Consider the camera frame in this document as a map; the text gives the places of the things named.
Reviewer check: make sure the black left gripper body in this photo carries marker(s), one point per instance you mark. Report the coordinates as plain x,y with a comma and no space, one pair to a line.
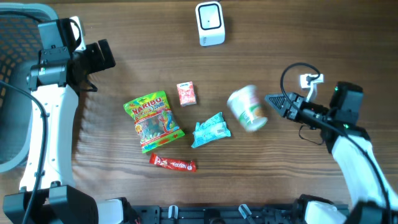
101,55

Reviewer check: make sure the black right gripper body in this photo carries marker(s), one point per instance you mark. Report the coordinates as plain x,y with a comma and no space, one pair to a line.
294,106

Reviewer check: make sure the instant noodle cup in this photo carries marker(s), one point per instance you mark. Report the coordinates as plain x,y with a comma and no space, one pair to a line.
246,107

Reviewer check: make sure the teal tissue pack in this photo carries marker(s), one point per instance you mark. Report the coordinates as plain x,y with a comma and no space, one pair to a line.
212,129

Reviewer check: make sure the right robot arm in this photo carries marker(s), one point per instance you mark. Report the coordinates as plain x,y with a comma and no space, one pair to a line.
373,199

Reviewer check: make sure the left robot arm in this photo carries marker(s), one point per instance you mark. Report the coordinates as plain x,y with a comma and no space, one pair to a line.
47,192

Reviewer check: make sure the white barcode scanner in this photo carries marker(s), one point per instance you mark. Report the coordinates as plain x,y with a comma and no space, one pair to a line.
210,23

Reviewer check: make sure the grey plastic basket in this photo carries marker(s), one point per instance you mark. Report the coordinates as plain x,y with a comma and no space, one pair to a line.
20,46

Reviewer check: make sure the Haribo gummy bag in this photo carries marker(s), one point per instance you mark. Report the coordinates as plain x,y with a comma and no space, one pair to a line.
154,120

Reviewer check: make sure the red white small box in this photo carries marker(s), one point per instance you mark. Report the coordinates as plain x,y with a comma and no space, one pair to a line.
186,94

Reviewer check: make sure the red KitKat bar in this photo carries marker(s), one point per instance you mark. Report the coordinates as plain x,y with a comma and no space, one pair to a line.
172,164

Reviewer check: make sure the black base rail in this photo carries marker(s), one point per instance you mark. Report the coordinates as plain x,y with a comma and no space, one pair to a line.
202,214

